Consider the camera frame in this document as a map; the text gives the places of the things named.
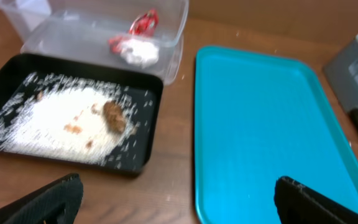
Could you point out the clear plastic bin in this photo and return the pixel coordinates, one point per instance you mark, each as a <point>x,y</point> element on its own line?
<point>80,30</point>

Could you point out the red snack wrapper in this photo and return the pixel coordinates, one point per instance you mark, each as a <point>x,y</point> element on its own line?
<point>144,25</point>

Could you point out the white napkin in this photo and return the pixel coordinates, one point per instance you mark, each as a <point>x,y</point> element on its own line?
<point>139,53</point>

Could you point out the spilled white rice pile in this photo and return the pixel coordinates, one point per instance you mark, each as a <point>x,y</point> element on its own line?
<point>68,124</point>

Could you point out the brown food scrap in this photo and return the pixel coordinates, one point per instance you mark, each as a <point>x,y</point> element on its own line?
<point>114,117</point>

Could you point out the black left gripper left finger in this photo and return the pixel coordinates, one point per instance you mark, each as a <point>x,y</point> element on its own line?
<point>57,202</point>

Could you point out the teal serving tray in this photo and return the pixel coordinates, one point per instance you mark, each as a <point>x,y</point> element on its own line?
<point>257,118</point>

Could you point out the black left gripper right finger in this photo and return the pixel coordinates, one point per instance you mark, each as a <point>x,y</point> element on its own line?
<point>298,204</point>

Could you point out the black plastic tray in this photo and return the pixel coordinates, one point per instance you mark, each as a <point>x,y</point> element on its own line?
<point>141,88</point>

